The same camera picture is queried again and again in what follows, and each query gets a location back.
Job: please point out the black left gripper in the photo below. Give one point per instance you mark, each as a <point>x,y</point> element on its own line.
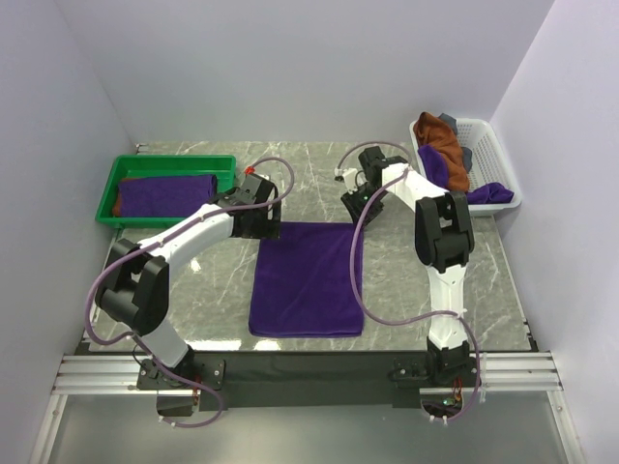
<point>269,228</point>

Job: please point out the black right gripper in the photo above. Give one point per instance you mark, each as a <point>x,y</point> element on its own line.
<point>351,202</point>

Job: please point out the brown towel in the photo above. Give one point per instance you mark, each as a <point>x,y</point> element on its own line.
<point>117,206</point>
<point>430,130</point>

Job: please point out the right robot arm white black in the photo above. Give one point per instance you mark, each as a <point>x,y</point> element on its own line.
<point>443,241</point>

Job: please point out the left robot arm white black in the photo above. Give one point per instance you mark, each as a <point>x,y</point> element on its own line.
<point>136,286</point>

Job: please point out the brown towel in basket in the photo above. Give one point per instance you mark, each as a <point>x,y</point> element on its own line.
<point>430,130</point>

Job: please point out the grey towel in basket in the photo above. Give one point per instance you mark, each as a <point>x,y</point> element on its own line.
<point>466,152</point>

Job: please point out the white plastic basket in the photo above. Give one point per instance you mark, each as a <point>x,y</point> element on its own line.
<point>490,165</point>

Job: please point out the black base bar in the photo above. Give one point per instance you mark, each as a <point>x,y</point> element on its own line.
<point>296,379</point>

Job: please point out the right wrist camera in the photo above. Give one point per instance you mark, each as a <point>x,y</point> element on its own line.
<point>348,176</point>

